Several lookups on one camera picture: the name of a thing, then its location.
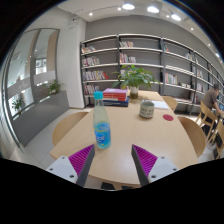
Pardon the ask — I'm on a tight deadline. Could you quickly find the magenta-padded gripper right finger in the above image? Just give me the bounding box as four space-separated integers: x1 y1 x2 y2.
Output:
131 144 180 188

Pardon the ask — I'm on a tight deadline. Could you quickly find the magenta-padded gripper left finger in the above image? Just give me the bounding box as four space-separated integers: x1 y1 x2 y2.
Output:
45 144 96 188

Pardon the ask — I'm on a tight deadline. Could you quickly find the clear bottle with blue cap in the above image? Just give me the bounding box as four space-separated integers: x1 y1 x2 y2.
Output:
92 91 112 150

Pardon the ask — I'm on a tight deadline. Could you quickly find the wooden shell chair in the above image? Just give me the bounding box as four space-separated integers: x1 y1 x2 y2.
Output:
176 115 208 159
51 111 90 147
162 95 179 113

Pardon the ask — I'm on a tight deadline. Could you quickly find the flat round red coaster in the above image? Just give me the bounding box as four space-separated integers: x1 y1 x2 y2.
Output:
162 113 175 122

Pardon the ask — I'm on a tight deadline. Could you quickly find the grey dotted ceramic mug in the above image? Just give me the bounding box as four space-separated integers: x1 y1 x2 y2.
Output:
138 100 156 120

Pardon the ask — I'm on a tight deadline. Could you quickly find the thick blue book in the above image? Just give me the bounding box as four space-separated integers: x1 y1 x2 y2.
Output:
103 97 130 108

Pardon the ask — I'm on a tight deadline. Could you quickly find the red book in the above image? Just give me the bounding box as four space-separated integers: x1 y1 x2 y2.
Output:
102 92 128 102

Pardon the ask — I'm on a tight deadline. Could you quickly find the green plant by window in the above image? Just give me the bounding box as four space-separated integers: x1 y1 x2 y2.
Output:
46 79 64 95
11 97 26 113

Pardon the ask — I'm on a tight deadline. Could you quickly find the pink-covered book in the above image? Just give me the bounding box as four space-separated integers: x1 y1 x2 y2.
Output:
102 87 129 96

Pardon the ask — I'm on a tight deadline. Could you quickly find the green potted table plant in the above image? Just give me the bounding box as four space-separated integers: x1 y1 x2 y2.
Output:
111 64 161 100

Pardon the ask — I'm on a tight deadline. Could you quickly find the person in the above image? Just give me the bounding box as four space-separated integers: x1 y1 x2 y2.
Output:
201 83 223 118

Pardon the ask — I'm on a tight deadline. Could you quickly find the group of ceiling lights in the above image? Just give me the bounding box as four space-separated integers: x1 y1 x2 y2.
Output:
88 2 221 58

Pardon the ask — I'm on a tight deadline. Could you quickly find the group of wooden frame chairs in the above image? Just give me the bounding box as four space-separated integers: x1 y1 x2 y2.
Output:
194 99 224 160

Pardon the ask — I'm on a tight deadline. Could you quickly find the grey wall shelf unit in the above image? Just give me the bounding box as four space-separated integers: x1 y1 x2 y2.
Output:
79 32 224 116

